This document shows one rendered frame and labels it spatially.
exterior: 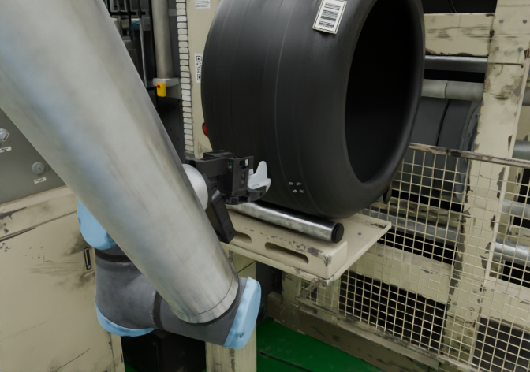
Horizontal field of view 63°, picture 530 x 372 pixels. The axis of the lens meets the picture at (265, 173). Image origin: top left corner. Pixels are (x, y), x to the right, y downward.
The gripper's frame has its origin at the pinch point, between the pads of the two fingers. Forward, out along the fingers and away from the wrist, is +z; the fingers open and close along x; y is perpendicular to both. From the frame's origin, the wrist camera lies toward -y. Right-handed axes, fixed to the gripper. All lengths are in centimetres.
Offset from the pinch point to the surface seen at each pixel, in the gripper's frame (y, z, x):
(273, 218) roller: -11.7, 13.0, 5.9
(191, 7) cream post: 36, 15, 37
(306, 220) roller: -9.9, 13.5, -2.6
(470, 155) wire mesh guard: 4, 60, -25
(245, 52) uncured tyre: 24.5, -4.1, 3.4
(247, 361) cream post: -73, 36, 27
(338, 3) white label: 33.3, 1.2, -11.4
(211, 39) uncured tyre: 26.8, -3.2, 12.7
